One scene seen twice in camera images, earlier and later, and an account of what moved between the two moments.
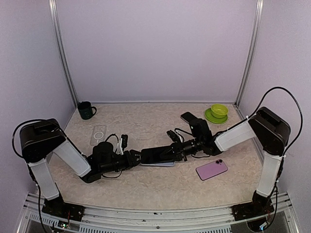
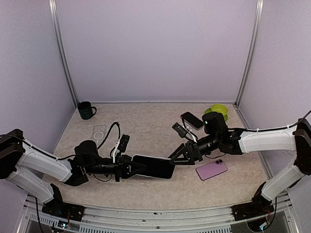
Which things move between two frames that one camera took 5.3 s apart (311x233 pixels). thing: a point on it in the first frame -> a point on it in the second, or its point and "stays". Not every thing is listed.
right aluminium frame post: x=258 y=21 stays
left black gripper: x=134 y=162 -> x=121 y=168
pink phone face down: x=212 y=169 stays
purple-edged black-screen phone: x=188 y=117 stays
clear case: x=98 y=135 stays
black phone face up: x=157 y=155 -> x=156 y=167
